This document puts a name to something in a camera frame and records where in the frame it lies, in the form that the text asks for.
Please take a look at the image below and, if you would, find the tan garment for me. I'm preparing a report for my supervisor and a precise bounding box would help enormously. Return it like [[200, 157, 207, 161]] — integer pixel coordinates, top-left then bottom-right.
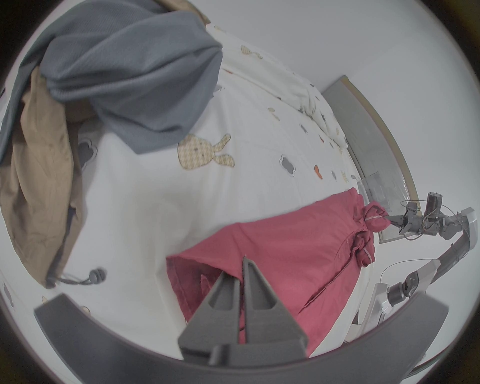
[[0, 0, 211, 289]]

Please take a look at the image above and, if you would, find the grey garment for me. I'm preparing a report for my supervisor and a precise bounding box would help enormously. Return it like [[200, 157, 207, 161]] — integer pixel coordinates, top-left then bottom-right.
[[0, 0, 224, 158]]

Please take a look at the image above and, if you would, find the cream printed quilt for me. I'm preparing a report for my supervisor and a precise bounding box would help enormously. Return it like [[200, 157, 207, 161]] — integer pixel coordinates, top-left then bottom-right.
[[206, 24, 349, 151]]

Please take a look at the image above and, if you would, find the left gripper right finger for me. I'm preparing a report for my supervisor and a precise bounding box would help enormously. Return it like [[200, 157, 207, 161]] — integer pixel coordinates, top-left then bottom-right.
[[241, 256, 309, 356]]

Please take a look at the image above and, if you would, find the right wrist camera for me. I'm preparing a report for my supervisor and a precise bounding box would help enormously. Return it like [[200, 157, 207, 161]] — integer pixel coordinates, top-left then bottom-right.
[[427, 192, 444, 217]]

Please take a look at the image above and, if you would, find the red shirt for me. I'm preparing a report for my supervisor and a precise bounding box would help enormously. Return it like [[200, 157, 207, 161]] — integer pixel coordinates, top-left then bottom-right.
[[166, 187, 391, 357]]

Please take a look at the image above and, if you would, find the bed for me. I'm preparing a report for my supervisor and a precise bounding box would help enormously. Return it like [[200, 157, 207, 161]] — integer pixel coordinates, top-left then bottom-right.
[[0, 15, 421, 361]]

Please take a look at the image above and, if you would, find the black cable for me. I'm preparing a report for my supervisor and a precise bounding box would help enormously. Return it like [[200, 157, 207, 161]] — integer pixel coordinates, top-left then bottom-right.
[[379, 258, 440, 284]]

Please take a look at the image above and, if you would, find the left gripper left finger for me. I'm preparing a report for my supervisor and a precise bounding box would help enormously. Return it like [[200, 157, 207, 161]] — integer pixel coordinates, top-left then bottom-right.
[[178, 271, 241, 354]]

